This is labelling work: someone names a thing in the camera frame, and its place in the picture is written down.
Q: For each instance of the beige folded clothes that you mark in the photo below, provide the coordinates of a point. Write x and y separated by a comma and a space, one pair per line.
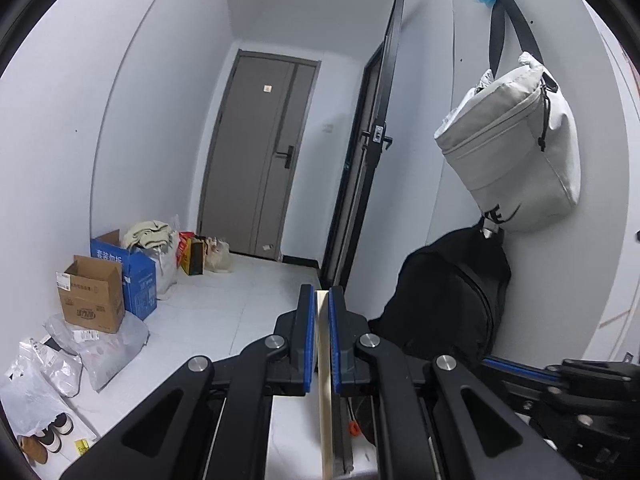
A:
147, 235

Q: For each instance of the yellow red paper bag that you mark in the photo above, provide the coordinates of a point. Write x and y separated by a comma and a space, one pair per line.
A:
190, 257

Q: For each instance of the clear wrinkled labelled bag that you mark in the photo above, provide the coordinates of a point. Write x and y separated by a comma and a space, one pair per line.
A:
70, 332

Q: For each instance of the silver plastic bag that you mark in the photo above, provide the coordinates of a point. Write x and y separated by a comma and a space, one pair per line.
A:
47, 367

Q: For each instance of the white crossbody bag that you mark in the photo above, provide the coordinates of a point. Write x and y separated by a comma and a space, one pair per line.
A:
515, 160

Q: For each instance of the grey plastic mailer bag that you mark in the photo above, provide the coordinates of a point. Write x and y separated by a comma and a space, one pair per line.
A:
117, 350

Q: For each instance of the black door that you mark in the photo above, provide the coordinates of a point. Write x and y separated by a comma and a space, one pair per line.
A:
372, 160

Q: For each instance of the black backpack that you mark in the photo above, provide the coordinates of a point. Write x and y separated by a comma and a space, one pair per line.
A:
440, 300

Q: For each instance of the brown cardboard box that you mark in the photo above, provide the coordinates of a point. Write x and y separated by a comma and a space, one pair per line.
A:
92, 300

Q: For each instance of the beige tote bag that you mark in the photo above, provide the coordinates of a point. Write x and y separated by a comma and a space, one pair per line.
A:
217, 257

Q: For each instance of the white plastic bag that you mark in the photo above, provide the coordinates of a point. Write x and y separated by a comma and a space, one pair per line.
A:
167, 270

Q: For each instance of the blue cardboard box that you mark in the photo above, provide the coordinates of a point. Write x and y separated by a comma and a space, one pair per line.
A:
142, 285

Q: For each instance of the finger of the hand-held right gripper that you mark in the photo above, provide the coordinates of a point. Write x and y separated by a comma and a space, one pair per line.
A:
520, 366

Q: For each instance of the white black sneaker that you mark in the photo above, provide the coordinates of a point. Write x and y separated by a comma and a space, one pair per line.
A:
63, 424
50, 441

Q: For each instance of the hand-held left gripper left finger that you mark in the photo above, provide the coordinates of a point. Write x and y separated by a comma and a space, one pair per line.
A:
311, 340

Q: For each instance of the wooden chopstick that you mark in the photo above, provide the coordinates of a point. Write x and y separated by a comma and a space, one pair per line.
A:
324, 410

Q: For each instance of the orange black tool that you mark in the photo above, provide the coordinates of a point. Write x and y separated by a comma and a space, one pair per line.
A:
353, 428

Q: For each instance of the yellow packet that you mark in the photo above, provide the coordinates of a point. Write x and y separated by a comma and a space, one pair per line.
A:
83, 445

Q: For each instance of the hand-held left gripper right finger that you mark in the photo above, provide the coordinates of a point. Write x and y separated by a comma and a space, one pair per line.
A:
334, 350

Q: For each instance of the grey door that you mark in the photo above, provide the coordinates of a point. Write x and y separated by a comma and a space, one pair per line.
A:
250, 160

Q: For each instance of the tan shoe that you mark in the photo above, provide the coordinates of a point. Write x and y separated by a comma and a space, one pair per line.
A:
32, 450

